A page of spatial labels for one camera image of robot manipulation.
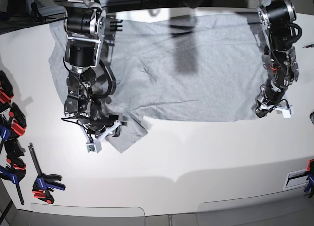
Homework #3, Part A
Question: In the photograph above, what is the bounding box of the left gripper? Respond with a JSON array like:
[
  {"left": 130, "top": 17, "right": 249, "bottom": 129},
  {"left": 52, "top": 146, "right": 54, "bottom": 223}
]
[{"left": 255, "top": 84, "right": 292, "bottom": 118}]

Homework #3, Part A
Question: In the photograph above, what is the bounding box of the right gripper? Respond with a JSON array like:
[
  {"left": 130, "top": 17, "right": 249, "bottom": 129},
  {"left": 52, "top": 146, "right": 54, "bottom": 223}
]
[{"left": 78, "top": 115, "right": 126, "bottom": 142}]

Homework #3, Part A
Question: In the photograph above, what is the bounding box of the grey T-shirt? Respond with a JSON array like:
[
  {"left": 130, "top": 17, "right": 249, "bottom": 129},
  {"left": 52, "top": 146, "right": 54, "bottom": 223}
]
[{"left": 48, "top": 13, "right": 273, "bottom": 154}]

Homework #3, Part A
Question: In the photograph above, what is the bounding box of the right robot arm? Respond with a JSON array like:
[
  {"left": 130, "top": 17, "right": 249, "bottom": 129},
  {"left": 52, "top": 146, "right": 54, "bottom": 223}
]
[{"left": 61, "top": 0, "right": 123, "bottom": 151}]

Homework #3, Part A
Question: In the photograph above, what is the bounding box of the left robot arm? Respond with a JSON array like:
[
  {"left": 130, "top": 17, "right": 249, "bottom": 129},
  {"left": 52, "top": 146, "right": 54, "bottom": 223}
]
[{"left": 255, "top": 0, "right": 302, "bottom": 118}]

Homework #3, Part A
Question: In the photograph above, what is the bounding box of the grey round object right edge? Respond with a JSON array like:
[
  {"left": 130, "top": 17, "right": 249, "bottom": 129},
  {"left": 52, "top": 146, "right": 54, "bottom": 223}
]
[{"left": 309, "top": 111, "right": 314, "bottom": 124}]

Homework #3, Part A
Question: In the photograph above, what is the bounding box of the white label card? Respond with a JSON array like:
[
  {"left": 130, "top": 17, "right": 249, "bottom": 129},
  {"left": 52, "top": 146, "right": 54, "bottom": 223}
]
[{"left": 283, "top": 169, "right": 308, "bottom": 191}]

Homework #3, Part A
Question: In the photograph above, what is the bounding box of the pen at right edge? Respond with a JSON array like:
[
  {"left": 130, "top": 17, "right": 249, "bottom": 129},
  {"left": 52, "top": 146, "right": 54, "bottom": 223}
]
[{"left": 302, "top": 44, "right": 314, "bottom": 48}]

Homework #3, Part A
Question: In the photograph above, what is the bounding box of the blue clamp right edge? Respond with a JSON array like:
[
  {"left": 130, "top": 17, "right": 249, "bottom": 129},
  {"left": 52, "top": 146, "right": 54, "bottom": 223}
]
[{"left": 304, "top": 159, "right": 314, "bottom": 198}]

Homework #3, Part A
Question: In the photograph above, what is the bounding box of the small blue bar clamp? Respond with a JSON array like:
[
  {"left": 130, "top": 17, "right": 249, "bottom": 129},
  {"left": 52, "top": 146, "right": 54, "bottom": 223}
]
[{"left": 28, "top": 143, "right": 66, "bottom": 205}]

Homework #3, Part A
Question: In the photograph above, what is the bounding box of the black red blue bar clamp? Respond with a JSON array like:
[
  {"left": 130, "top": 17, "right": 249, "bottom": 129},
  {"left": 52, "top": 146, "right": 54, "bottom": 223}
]
[{"left": 0, "top": 138, "right": 26, "bottom": 205}]

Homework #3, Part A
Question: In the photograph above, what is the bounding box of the red black clamp far left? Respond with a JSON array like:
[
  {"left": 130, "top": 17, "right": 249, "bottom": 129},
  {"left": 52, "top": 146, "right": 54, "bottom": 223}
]
[{"left": 0, "top": 70, "right": 14, "bottom": 104}]

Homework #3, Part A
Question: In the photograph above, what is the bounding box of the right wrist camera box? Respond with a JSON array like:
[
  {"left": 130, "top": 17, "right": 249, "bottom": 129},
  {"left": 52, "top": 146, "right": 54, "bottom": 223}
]
[{"left": 86, "top": 141, "right": 102, "bottom": 153}]

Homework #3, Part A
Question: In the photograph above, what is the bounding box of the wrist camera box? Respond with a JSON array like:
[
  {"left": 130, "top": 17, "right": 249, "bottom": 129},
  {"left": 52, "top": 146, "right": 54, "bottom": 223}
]
[
  {"left": 86, "top": 141, "right": 102, "bottom": 153},
  {"left": 282, "top": 106, "right": 294, "bottom": 118}
]

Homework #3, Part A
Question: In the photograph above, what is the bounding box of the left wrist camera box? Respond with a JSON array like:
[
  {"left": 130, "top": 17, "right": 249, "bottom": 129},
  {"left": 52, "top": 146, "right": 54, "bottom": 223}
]
[{"left": 282, "top": 106, "right": 294, "bottom": 118}]

